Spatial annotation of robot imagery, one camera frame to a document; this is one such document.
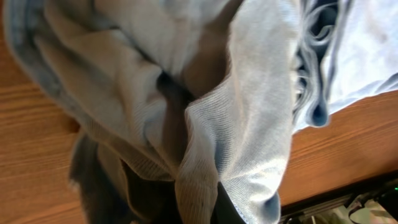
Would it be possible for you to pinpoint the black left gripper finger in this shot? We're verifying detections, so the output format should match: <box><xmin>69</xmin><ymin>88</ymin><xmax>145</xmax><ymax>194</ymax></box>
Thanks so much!
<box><xmin>211</xmin><ymin>182</ymin><xmax>246</xmax><ymax>224</ymax></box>

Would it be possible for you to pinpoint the light blue t-shirt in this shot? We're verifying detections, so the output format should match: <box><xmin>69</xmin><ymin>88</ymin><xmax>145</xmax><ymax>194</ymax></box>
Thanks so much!
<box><xmin>3</xmin><ymin>0</ymin><xmax>397</xmax><ymax>223</ymax></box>

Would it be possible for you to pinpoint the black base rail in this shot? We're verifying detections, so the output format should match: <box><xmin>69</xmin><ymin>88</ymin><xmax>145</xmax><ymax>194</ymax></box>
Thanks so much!
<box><xmin>279</xmin><ymin>170</ymin><xmax>397</xmax><ymax>223</ymax></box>

